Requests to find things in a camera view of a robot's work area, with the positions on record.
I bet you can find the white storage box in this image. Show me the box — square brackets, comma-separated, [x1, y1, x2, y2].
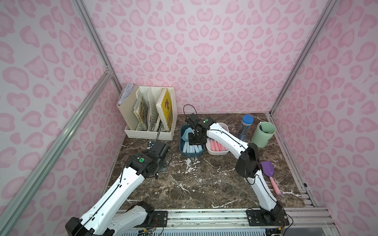
[206, 123, 229, 155]

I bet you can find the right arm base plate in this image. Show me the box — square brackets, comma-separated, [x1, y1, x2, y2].
[246, 208, 290, 228]

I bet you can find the illustrated picture book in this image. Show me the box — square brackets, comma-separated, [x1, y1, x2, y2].
[133, 94, 148, 131]

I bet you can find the yellow book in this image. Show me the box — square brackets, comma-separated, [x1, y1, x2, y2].
[156, 88, 173, 132]

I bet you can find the teal pointed shovel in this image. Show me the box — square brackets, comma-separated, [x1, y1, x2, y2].
[182, 128, 195, 153]

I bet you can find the aluminium front rail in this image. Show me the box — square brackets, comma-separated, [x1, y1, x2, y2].
[122, 207, 339, 236]

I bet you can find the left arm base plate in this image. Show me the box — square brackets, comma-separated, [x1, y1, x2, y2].
[134, 210, 168, 228]

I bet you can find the white file organizer rack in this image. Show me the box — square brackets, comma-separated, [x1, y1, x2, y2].
[125, 86, 178, 140]

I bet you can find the green cup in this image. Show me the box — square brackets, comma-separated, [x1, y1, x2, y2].
[251, 122, 276, 148]

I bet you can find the purple shovel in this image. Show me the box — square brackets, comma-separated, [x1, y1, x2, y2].
[261, 161, 282, 196]

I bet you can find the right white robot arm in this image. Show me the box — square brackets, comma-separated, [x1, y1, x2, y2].
[185, 113, 286, 224]

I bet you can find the dark teal storage box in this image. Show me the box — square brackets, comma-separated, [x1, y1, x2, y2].
[179, 125, 206, 157]

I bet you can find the beige folder with papers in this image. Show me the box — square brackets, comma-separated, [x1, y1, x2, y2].
[117, 83, 139, 130]

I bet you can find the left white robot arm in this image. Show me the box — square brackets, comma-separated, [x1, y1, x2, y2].
[65, 140, 170, 236]

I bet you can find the blue lid pen tube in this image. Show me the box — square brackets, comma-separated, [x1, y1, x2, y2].
[237, 115, 255, 141]

